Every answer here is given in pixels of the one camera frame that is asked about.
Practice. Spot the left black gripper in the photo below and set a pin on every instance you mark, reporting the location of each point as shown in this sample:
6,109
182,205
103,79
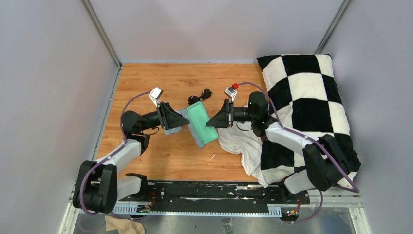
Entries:
168,119

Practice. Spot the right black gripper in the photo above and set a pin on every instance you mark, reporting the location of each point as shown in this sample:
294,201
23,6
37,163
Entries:
225,117

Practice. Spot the light blue cleaning cloth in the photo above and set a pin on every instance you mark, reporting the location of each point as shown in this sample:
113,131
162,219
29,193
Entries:
172,130

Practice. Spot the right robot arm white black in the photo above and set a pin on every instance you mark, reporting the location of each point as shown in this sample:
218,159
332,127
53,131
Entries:
325,162

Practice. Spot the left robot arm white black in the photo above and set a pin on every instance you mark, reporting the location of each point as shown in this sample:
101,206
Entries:
97,188

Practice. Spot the black round sunglasses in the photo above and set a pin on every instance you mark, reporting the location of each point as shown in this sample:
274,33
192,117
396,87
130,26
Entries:
205,94

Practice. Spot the white crumpled cloth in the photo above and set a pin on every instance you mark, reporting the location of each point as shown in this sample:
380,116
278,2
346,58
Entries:
245,143

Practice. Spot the black white checkered pillow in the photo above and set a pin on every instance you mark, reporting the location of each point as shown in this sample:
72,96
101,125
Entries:
305,97

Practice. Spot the beige crumpled cloth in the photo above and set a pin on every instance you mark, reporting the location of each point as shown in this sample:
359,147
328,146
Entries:
124,226

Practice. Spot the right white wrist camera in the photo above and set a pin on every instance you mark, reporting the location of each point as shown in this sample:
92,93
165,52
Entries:
231,92

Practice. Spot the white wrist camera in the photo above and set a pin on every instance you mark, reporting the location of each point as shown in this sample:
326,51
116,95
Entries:
231,92
155,95

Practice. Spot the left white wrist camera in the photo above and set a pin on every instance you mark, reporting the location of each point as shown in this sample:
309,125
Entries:
155,95

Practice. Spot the black metal base rail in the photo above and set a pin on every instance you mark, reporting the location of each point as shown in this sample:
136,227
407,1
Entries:
224,199

